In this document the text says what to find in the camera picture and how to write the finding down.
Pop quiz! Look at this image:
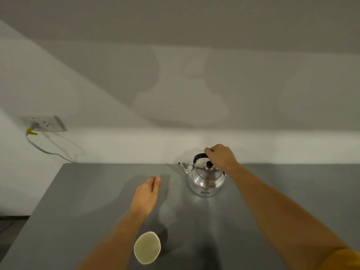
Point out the person's right hand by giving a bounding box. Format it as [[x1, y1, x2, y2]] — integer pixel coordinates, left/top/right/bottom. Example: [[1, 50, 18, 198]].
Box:
[[204, 144, 240, 174]]

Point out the white cup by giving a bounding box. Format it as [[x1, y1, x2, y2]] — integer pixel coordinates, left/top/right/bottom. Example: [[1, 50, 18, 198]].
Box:
[[133, 232, 161, 265]]

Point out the person's left forearm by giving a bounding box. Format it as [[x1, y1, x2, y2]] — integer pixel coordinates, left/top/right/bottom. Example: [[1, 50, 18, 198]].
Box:
[[74, 208, 147, 270]]

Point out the yellow sleeve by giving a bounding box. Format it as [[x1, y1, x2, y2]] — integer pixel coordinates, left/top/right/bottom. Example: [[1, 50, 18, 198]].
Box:
[[316, 247, 360, 270]]

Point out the person's right forearm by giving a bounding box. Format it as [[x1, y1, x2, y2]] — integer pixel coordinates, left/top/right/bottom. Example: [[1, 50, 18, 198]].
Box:
[[227, 163, 348, 270]]

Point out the white wall socket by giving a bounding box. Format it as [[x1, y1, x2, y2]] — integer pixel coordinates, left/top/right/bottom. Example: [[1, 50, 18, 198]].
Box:
[[20, 115, 67, 132]]

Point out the person's left hand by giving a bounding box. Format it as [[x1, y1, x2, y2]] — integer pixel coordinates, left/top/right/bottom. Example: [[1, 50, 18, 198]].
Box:
[[129, 176, 162, 217]]

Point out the silver metal kettle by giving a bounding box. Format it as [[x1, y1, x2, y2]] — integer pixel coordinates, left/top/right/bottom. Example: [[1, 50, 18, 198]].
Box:
[[178, 153, 227, 198]]

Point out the grey cable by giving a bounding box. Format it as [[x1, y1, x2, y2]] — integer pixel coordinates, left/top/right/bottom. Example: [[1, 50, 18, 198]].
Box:
[[26, 133, 75, 163]]

